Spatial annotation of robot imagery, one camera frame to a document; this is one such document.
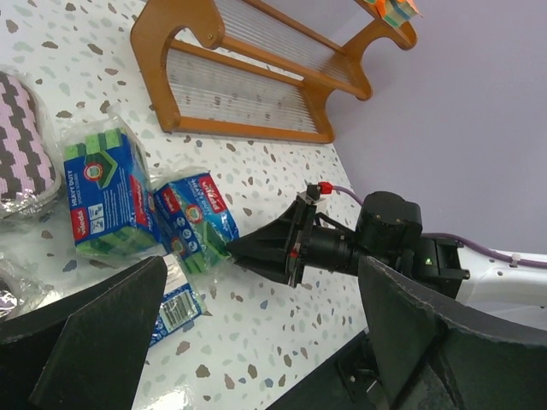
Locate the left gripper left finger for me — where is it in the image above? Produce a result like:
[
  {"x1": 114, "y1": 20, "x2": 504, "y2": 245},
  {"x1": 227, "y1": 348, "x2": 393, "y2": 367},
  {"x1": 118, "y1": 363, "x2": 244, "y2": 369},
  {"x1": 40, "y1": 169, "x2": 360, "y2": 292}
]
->
[{"x1": 1, "y1": 256, "x2": 168, "y2": 406}]

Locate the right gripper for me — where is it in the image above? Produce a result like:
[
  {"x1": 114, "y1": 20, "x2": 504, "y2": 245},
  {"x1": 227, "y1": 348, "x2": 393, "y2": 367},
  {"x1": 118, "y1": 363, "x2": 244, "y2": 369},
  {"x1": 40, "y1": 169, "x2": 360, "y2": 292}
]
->
[{"x1": 226, "y1": 198, "x2": 361, "y2": 288}]

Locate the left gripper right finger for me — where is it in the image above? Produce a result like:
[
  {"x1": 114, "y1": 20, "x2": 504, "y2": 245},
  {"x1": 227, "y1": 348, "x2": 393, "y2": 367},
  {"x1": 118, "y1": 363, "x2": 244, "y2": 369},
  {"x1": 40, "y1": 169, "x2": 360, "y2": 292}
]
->
[{"x1": 358, "y1": 257, "x2": 546, "y2": 409}]

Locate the blue green sponge pack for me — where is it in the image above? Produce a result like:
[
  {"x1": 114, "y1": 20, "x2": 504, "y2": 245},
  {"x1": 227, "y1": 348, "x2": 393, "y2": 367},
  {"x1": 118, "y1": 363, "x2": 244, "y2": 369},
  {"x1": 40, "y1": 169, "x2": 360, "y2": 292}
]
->
[
  {"x1": 151, "y1": 167, "x2": 239, "y2": 275},
  {"x1": 62, "y1": 113, "x2": 160, "y2": 257},
  {"x1": 150, "y1": 255, "x2": 207, "y2": 347}
]

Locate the orange sponge box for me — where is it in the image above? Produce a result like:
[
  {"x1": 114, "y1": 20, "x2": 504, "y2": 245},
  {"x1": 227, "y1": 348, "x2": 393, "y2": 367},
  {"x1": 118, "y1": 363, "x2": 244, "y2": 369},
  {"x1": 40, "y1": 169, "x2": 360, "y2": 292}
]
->
[{"x1": 366, "y1": 0, "x2": 421, "y2": 27}]

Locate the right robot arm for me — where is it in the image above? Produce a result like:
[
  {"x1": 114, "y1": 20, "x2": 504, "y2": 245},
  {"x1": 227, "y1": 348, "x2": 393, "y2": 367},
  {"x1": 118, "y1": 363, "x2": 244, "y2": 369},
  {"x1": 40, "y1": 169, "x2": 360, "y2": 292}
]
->
[{"x1": 226, "y1": 191, "x2": 546, "y2": 308}]

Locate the wooden shelf rack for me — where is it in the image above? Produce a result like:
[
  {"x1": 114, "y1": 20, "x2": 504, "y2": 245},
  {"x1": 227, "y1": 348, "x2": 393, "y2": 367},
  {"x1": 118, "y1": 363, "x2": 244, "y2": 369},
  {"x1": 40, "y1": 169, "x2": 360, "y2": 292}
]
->
[{"x1": 130, "y1": 1, "x2": 418, "y2": 144}]

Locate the purple zigzag sponge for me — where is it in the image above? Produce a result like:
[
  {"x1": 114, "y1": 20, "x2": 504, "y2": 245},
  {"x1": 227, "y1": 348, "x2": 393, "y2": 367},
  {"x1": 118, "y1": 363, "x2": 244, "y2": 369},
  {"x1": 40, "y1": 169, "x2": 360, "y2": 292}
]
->
[
  {"x1": 1, "y1": 254, "x2": 53, "y2": 322},
  {"x1": 1, "y1": 71, "x2": 62, "y2": 220}
]

